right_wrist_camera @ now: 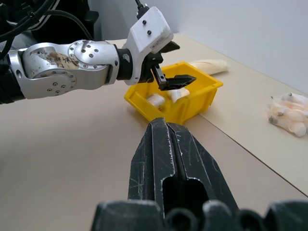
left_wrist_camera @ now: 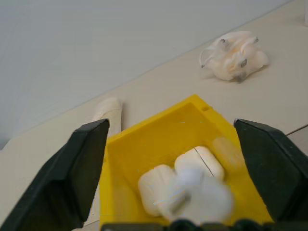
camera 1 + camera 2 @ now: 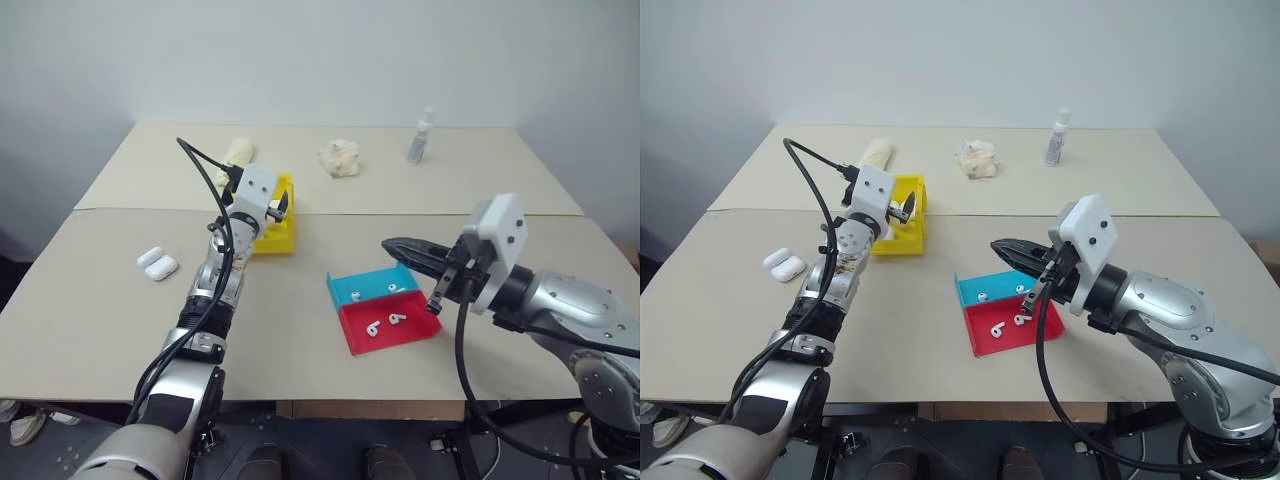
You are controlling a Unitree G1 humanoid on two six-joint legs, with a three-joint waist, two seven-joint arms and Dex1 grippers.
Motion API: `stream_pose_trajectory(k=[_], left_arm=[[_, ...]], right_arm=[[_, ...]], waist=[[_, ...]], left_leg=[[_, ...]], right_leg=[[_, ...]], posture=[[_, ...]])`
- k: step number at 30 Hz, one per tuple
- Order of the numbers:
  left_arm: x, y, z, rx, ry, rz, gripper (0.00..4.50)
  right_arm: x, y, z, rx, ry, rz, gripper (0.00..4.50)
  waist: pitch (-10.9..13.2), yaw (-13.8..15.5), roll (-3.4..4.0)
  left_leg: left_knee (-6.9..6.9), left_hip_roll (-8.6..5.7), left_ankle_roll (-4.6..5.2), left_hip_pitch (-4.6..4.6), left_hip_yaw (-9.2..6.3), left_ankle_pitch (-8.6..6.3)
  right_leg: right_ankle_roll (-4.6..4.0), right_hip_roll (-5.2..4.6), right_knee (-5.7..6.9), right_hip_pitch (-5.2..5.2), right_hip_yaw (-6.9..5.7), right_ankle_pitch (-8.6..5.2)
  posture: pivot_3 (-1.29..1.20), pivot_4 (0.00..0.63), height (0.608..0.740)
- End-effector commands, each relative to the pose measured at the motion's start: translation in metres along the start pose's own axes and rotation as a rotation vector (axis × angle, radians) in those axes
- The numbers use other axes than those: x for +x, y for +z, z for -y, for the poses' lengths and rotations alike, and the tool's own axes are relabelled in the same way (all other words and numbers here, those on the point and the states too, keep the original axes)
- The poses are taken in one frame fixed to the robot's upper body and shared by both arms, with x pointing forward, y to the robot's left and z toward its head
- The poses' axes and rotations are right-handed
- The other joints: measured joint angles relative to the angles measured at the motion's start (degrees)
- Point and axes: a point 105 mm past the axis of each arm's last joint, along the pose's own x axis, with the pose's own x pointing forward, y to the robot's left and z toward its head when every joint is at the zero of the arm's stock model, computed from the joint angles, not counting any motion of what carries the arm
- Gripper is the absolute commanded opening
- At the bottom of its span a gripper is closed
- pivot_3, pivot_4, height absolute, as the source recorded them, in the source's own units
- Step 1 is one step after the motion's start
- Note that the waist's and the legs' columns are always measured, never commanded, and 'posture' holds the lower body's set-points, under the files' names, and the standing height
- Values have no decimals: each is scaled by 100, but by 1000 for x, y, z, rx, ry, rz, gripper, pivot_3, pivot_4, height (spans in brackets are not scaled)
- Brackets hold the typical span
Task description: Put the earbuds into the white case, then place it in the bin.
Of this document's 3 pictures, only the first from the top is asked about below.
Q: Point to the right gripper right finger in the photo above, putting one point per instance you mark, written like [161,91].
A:
[199,163]

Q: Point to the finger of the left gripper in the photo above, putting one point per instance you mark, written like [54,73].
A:
[179,81]
[172,47]

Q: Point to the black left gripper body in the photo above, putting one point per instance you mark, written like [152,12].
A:
[150,69]

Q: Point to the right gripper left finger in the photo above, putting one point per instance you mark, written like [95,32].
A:
[151,163]

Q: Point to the yellow bin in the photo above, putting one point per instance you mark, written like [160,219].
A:
[192,106]

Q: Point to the cream fabric bundle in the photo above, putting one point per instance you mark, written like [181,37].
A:
[211,66]

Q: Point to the cream plush toy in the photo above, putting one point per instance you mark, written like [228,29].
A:
[288,113]

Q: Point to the black robot body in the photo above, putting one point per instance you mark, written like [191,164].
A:
[55,31]

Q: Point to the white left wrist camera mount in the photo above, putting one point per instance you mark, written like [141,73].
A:
[149,29]

